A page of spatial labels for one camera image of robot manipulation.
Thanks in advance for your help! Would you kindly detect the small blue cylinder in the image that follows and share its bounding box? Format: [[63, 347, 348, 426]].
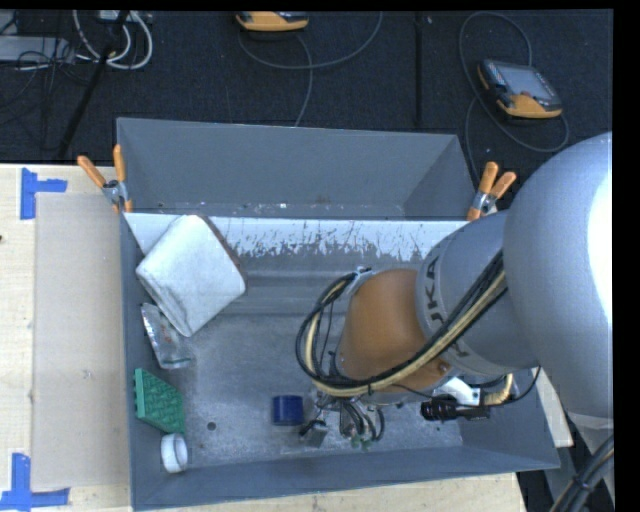
[[271, 394, 306, 428]]

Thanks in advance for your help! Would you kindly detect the clear plastic packet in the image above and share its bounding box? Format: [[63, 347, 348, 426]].
[[140, 301, 197, 371]]

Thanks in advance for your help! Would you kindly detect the white ring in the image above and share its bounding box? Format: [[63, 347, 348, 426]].
[[159, 432, 190, 474]]

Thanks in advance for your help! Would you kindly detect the brown cardboard board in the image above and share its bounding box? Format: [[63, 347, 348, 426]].
[[30, 192, 133, 494]]

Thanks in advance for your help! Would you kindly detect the grey metal bin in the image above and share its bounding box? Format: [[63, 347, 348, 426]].
[[115, 117, 562, 512]]

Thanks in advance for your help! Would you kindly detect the white sponge with brown edge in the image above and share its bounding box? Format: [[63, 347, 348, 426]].
[[134, 213, 248, 338]]

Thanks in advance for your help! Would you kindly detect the green ribbed flat block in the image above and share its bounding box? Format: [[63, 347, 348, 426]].
[[132, 367, 188, 436]]

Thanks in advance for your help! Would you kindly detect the black cylinder on white bracket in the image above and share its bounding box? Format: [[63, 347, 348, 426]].
[[420, 375, 494, 424]]

